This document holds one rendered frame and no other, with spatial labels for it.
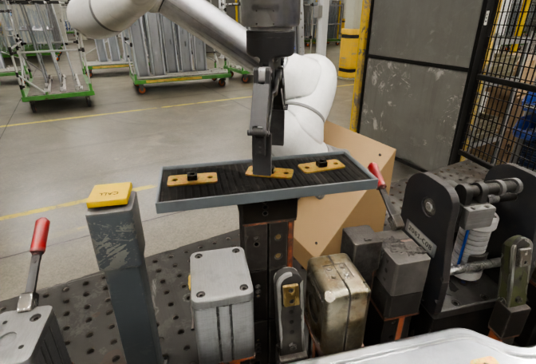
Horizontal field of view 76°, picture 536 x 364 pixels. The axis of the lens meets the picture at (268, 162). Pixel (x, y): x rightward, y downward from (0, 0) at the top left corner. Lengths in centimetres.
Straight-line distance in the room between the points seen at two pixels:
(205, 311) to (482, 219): 43
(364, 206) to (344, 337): 55
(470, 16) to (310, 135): 210
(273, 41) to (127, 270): 45
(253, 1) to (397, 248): 44
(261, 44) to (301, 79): 54
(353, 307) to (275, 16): 42
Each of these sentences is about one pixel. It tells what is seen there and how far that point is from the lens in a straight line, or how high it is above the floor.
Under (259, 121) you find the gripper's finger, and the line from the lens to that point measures 49.
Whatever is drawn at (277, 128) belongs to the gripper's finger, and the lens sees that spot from 65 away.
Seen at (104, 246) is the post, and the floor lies 108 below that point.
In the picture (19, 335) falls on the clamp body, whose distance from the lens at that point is 56.
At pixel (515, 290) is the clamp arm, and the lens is 71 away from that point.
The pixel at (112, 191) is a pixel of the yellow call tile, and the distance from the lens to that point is 61.
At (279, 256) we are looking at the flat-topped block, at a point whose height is 100.
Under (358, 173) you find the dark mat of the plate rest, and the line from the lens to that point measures 64.
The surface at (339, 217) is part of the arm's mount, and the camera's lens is 103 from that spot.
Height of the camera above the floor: 143
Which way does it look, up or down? 24 degrees down
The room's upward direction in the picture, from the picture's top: straight up
